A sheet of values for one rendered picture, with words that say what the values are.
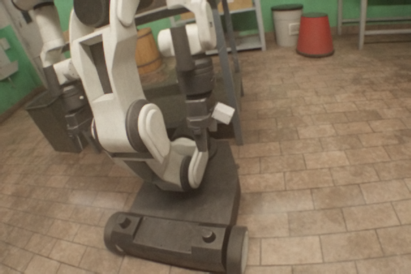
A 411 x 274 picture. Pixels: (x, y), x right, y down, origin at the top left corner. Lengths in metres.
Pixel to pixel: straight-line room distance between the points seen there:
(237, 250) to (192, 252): 0.15
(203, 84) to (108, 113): 0.25
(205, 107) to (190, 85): 0.06
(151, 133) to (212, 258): 0.46
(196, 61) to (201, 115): 0.12
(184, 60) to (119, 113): 0.21
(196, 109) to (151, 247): 0.55
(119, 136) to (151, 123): 0.09
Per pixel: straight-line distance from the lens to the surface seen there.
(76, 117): 0.76
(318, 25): 2.53
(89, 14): 0.61
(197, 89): 0.49
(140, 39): 3.01
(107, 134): 0.59
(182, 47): 0.45
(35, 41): 5.13
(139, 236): 0.91
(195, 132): 0.51
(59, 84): 0.75
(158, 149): 0.59
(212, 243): 0.77
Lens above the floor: 0.90
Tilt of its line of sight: 36 degrees down
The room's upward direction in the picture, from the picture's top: 16 degrees counter-clockwise
